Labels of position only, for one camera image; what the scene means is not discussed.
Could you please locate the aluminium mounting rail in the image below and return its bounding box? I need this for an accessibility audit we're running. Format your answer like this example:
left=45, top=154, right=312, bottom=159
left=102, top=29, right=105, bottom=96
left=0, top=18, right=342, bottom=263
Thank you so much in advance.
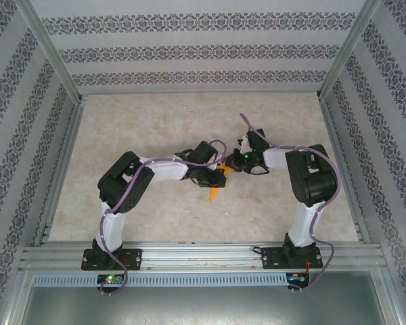
left=20, top=240, right=388, bottom=272

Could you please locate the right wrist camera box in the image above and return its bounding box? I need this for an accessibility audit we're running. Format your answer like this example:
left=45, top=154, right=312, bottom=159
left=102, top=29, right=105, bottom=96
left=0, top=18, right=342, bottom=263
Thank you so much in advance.
left=238, top=133, right=252, bottom=152

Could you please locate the controller board with leds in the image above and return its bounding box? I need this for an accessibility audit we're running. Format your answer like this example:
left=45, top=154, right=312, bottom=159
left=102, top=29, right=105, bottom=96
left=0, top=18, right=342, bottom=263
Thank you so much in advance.
left=97, top=274, right=125, bottom=285
left=288, top=272, right=311, bottom=284

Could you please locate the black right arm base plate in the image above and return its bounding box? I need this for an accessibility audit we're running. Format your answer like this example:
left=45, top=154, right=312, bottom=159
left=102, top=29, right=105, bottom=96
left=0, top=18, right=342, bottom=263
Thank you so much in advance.
left=262, top=246, right=324, bottom=271

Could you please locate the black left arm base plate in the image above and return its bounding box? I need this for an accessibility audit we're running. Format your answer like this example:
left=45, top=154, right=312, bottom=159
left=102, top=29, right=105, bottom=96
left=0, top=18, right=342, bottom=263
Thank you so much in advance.
left=81, top=248, right=143, bottom=272

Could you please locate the right controller board with LEDs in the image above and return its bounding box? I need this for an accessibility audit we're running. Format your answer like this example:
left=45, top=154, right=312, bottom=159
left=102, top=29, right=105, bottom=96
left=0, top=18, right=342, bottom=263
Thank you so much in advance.
left=288, top=272, right=311, bottom=284

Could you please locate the grey metal sheet tray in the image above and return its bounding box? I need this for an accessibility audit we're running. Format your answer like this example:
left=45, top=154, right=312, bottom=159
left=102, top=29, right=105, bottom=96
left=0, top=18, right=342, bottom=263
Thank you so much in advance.
left=6, top=286, right=403, bottom=325

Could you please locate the grey slotted cable duct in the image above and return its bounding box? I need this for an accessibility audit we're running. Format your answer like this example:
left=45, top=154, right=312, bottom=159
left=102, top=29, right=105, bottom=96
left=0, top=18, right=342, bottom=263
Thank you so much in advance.
left=32, top=273, right=288, bottom=288

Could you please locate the left controller board with LEDs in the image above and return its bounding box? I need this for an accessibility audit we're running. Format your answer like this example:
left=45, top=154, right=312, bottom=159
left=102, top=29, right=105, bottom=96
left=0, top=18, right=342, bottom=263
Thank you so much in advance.
left=97, top=274, right=125, bottom=285

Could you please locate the aluminium table side rail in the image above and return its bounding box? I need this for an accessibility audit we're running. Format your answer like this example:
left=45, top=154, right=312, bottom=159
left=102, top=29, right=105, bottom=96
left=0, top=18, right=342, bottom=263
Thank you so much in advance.
left=33, top=97, right=88, bottom=246
left=319, top=97, right=371, bottom=244

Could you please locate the orange paper sheet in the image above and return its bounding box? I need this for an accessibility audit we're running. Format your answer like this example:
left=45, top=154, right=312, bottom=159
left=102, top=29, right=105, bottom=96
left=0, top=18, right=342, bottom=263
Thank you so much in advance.
left=208, top=161, right=233, bottom=206

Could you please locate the aluminium frame post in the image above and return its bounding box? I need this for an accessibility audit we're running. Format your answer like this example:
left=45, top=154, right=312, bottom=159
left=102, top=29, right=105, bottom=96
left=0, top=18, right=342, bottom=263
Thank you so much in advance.
left=317, top=0, right=385, bottom=102
left=16, top=0, right=89, bottom=105

